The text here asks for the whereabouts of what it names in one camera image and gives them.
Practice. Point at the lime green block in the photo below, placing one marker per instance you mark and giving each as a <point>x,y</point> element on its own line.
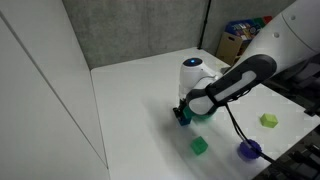
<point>268,120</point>

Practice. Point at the green bowl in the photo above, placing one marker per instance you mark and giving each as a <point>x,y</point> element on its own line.
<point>202,117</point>

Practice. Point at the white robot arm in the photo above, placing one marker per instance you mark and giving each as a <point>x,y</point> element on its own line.
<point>287,40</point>

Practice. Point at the dark blue block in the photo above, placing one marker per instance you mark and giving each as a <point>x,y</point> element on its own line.
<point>183,121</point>

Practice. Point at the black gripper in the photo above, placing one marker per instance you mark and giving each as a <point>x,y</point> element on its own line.
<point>178,112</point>

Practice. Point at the purple spiky ball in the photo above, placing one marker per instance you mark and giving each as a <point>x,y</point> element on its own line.
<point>246,152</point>

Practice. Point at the wooden toy shelf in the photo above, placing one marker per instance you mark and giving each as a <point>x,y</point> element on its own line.
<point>237,36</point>

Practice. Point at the black equipment at corner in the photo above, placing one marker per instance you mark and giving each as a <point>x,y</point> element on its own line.
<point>303,157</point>

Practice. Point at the black vertical pole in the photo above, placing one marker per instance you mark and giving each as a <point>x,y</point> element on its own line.
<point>199,46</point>

